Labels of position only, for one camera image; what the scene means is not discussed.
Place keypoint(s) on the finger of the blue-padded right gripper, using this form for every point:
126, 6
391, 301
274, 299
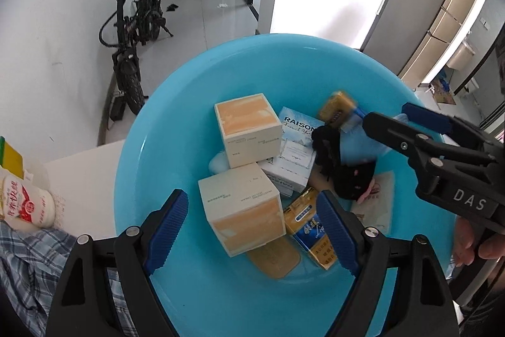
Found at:
421, 304

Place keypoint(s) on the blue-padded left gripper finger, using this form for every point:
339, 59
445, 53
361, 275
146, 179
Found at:
83, 302

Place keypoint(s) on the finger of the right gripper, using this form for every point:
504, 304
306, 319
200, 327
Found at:
426, 118
417, 146

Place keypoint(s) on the light blue tissue packet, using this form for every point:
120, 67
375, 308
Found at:
356, 146

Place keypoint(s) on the orange white square box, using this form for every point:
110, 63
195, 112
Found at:
250, 129
243, 208

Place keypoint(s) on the person's hand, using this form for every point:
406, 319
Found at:
465, 242

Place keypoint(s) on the blue plaid shirt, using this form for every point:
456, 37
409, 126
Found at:
31, 264

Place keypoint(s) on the white sachet packet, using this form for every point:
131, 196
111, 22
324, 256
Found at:
377, 208

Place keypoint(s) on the yellow blue cigarette pack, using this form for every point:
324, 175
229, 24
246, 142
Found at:
305, 227
341, 112

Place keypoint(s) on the round wooden slotted coaster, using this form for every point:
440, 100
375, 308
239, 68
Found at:
318, 181

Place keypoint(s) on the white red yogurt bottle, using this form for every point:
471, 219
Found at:
22, 201

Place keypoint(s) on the white blue Raison box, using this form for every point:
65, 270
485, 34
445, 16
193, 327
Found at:
291, 169

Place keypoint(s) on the tan soap bar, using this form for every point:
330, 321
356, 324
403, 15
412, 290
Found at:
275, 259

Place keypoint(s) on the beige refrigerator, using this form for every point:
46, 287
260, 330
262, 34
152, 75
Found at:
444, 40

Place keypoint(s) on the yellow green box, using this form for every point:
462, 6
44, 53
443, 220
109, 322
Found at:
11, 159

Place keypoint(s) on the light blue plastic basin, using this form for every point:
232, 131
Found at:
204, 291

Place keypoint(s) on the white squeeze bottle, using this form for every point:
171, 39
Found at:
219, 163

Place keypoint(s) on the black charger brick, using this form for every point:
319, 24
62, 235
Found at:
117, 108

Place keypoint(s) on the black folding bicycle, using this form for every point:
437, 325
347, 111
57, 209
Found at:
137, 22

